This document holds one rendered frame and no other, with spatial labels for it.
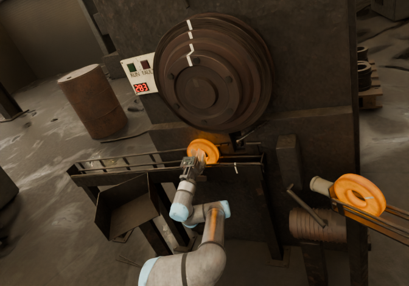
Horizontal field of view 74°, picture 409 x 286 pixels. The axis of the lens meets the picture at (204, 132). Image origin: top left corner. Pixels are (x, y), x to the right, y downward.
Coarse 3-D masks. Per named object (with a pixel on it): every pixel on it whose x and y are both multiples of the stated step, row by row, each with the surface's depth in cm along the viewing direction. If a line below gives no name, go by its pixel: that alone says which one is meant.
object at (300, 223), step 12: (300, 216) 110; (324, 216) 107; (336, 216) 105; (300, 228) 108; (312, 228) 106; (336, 228) 103; (300, 240) 115; (312, 240) 113; (324, 240) 108; (336, 240) 104; (312, 252) 115; (312, 264) 120; (324, 264) 125; (312, 276) 125; (324, 276) 122
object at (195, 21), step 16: (208, 16) 93; (176, 32) 95; (224, 32) 89; (240, 32) 87; (160, 48) 101; (256, 48) 89; (176, 112) 116; (256, 112) 102; (208, 128) 115; (240, 128) 109
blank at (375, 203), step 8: (344, 176) 89; (352, 176) 87; (360, 176) 85; (336, 184) 93; (344, 184) 89; (352, 184) 86; (360, 184) 83; (368, 184) 83; (336, 192) 95; (344, 192) 91; (352, 192) 93; (360, 192) 85; (368, 192) 82; (376, 192) 82; (344, 200) 93; (352, 200) 91; (360, 200) 91; (368, 200) 84; (376, 200) 82; (384, 200) 82; (360, 208) 89; (368, 208) 86; (376, 208) 83; (384, 208) 83
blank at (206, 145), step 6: (192, 144) 128; (198, 144) 127; (204, 144) 125; (210, 144) 126; (204, 150) 127; (210, 150) 126; (216, 150) 127; (210, 156) 128; (216, 156) 127; (210, 162) 130
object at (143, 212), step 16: (144, 176) 137; (112, 192) 137; (128, 192) 139; (144, 192) 141; (96, 208) 125; (112, 208) 141; (128, 208) 137; (144, 208) 133; (96, 224) 118; (112, 224) 132; (128, 224) 128; (144, 224) 134; (160, 240) 141
